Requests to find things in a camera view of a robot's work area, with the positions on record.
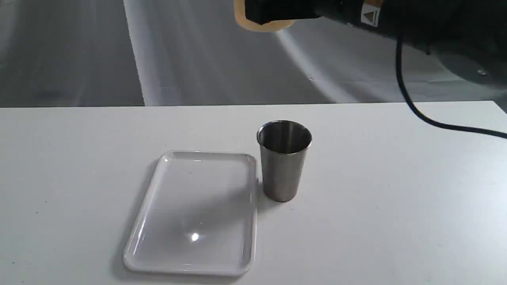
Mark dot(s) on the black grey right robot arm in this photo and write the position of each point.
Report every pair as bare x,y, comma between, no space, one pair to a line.
467,36

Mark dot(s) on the stainless steel cup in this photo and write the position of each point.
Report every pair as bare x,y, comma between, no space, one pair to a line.
283,145

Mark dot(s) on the white plastic tray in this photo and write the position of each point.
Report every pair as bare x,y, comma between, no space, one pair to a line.
198,216

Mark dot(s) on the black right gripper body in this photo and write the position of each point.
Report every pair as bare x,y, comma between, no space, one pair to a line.
265,11

